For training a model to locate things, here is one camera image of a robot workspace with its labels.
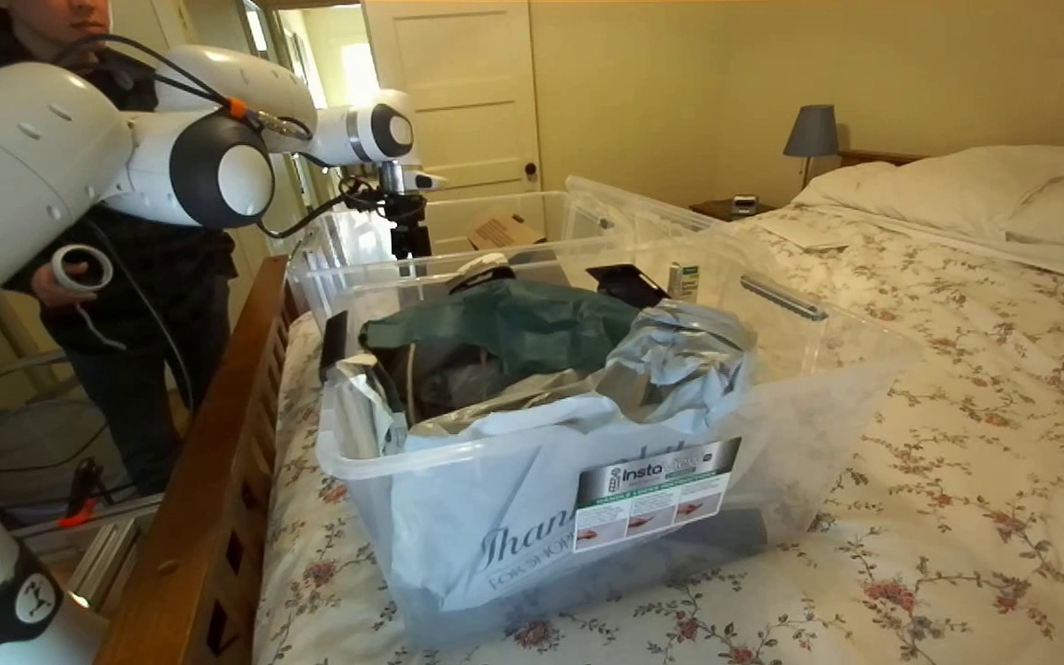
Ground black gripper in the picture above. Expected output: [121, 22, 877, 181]
[376, 181, 436, 261]

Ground small cardboard product box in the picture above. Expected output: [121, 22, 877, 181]
[664, 259, 707, 302]

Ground large clear plastic storage box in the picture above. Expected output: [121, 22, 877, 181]
[313, 234, 899, 656]

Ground brown cardboard piece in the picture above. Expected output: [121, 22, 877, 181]
[468, 212, 546, 256]

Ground dark green cloth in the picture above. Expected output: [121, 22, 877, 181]
[359, 278, 647, 384]

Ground white panel door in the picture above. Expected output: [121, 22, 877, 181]
[359, 0, 545, 198]

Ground black flat object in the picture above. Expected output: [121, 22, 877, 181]
[585, 259, 674, 310]

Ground person in dark clothes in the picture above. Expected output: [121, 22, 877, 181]
[0, 0, 248, 495]

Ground white printed plastic bag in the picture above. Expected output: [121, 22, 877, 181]
[388, 410, 708, 612]

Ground dark clothes pile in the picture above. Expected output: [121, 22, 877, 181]
[327, 300, 763, 454]

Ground dark wooden nightstand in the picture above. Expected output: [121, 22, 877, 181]
[688, 197, 795, 227]

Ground brown wooden bed footboard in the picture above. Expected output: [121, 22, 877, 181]
[94, 250, 305, 665]

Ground white tape roll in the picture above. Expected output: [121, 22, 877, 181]
[50, 239, 120, 296]

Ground white label sticker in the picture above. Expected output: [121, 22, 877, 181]
[568, 435, 747, 558]

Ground dark ridged flat bar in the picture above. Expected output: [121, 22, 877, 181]
[737, 270, 830, 326]

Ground grey table lamp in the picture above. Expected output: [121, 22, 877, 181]
[780, 103, 844, 188]

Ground red floor tool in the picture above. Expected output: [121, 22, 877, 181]
[57, 459, 120, 531]

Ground silver metal device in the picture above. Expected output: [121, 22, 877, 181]
[63, 511, 147, 612]

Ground brown wooden headboard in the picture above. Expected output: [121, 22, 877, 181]
[835, 143, 925, 169]

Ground large white pillow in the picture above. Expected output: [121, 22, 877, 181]
[795, 142, 1064, 248]

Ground floral bed sheet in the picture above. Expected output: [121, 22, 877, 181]
[248, 198, 1064, 665]

